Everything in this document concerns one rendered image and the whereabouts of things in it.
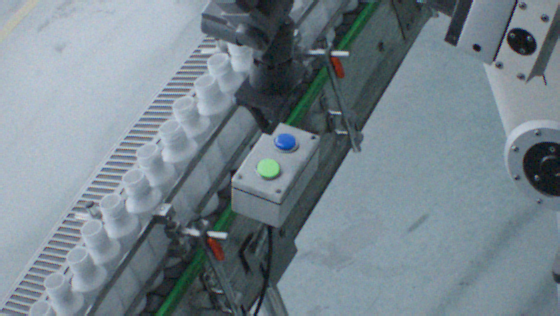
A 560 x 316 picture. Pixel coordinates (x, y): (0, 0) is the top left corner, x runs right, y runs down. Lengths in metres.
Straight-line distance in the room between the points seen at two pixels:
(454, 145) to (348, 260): 0.52
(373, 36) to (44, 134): 2.21
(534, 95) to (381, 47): 0.96
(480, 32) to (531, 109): 0.29
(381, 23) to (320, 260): 1.11
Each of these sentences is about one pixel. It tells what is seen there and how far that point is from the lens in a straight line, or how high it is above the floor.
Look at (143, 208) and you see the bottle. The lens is 1.84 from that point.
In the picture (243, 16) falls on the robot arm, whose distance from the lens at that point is 1.56.
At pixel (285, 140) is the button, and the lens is 1.87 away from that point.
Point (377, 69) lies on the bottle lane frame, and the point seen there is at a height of 0.88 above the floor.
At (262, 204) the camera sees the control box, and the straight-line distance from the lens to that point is 1.83.
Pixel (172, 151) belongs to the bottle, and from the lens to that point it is 1.91.
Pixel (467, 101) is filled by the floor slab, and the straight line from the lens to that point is 3.79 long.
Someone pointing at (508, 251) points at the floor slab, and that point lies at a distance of 3.23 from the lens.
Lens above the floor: 2.17
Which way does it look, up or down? 36 degrees down
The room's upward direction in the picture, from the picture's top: 20 degrees counter-clockwise
